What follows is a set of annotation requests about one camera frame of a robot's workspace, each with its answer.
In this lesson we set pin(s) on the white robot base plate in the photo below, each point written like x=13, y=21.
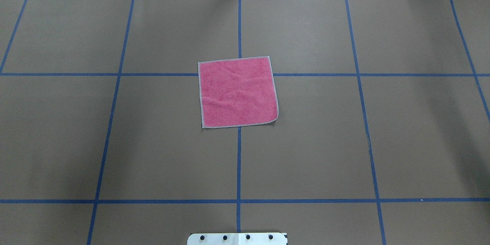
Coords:
x=252, y=238

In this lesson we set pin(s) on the pink and grey towel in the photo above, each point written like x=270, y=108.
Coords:
x=237, y=92

